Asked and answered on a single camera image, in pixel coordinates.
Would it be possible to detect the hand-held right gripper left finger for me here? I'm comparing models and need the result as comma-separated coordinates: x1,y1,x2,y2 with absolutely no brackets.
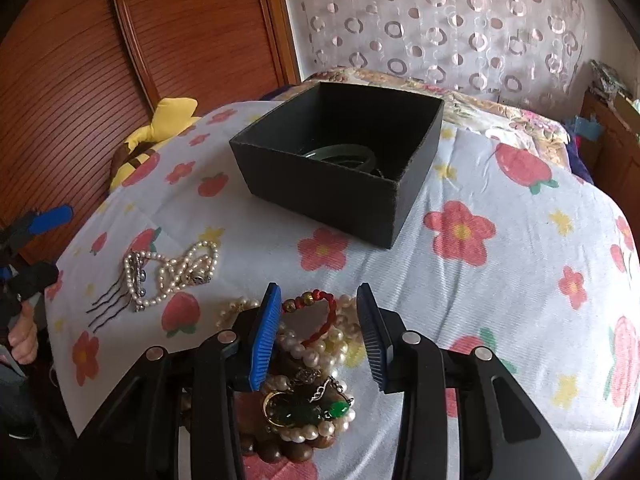
65,282,282,480

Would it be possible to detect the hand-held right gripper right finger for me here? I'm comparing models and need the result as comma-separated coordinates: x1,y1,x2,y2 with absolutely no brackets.
356,282,583,480

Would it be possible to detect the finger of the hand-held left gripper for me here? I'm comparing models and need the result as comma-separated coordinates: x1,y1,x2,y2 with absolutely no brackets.
0,205,73,261
0,262,60,301

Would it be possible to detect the cream pearl necklace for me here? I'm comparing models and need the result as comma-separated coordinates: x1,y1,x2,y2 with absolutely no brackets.
217,295,368,443

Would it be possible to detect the red bead bracelet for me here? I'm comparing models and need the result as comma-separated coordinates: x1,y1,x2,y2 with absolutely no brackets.
282,289,338,346

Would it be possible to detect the silver filigree ornament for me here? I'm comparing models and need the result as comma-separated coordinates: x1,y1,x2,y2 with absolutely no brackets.
290,369,347,402

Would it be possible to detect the green jade pendant necklace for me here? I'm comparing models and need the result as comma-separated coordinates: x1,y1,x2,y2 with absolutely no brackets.
262,390,356,433

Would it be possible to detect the pearl hair comb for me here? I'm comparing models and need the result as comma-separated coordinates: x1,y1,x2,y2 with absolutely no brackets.
87,250,151,333

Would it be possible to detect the white pearl necklace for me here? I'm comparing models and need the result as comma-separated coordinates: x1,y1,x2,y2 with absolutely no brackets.
145,241,220,308

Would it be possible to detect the brown wooden bead bracelet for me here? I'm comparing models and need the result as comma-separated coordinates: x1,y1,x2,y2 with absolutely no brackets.
240,430,336,463

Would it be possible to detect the black cardboard box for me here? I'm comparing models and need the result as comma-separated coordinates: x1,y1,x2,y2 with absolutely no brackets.
229,81,446,250

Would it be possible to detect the green jade bangle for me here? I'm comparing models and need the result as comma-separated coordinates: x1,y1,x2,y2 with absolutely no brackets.
302,145,377,171

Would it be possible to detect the person's left hand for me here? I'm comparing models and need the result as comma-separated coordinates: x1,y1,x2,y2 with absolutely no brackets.
9,317,38,365

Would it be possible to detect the person's dark clothing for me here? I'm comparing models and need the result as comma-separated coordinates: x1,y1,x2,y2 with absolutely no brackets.
0,350,56,441

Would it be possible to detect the strawberry printed blanket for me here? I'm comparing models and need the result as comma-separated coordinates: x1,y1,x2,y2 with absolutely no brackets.
45,95,640,480

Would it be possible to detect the yellow plush toy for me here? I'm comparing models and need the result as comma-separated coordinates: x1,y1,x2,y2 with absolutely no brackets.
110,97,201,193

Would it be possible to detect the wooden wardrobe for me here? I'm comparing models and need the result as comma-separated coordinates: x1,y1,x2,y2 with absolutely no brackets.
0,0,301,271

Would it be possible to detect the dark blue blanket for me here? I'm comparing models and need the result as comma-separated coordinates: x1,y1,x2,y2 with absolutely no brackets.
565,130,601,183

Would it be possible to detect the blue plastic bag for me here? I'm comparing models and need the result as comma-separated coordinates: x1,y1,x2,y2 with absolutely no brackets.
562,115,601,143

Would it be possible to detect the wooden cabinet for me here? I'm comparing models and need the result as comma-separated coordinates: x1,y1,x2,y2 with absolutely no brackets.
580,87,640,201

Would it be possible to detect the circle patterned sheer curtain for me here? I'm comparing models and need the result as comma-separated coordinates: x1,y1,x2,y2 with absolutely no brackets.
292,0,588,98

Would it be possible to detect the pile of folded cloths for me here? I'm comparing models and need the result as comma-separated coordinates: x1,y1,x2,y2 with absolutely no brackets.
590,60,626,96

